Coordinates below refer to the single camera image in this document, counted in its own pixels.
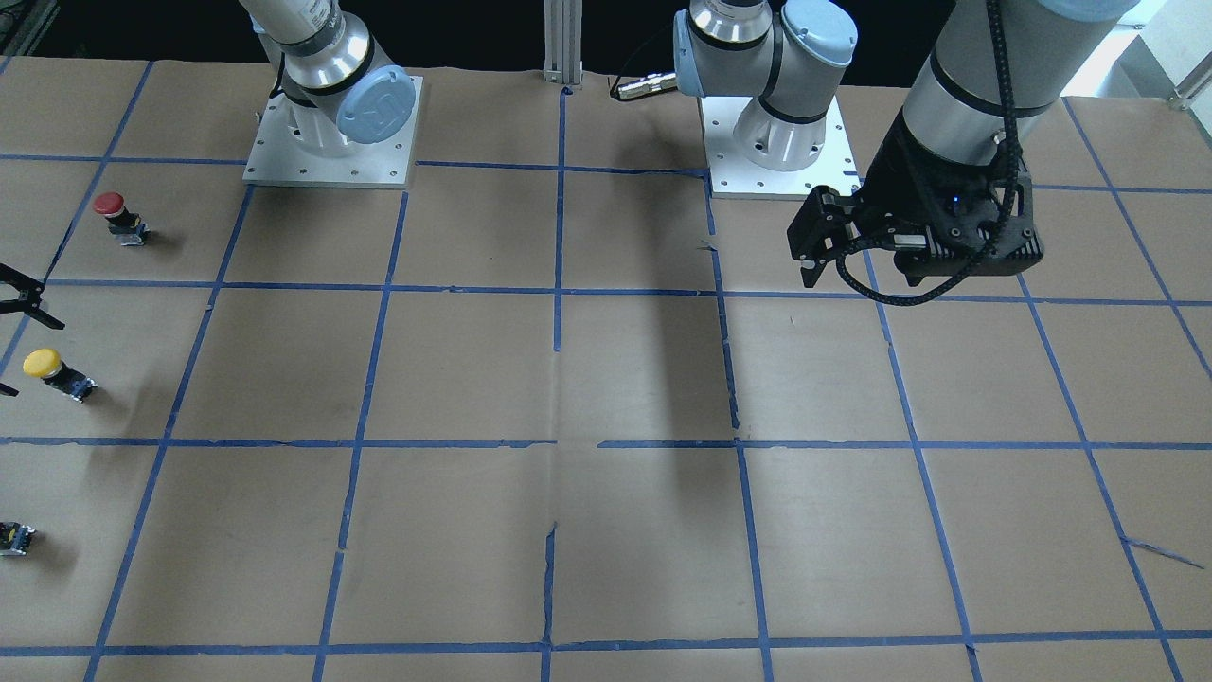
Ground yellow push button switch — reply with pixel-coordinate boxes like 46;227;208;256
22;346;98;403

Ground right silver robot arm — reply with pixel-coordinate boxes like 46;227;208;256
116;1;423;195

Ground black braided cable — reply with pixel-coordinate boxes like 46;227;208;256
833;0;1028;306

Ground aluminium frame post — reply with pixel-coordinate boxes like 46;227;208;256
542;0;583;88

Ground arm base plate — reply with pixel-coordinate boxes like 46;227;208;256
701;97;861;200
242;75;424;190

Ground red push button switch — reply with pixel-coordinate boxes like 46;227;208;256
92;191;149;247

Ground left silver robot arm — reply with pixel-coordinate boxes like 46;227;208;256
608;1;1134;306

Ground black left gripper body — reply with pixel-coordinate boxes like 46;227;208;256
788;116;1031;288

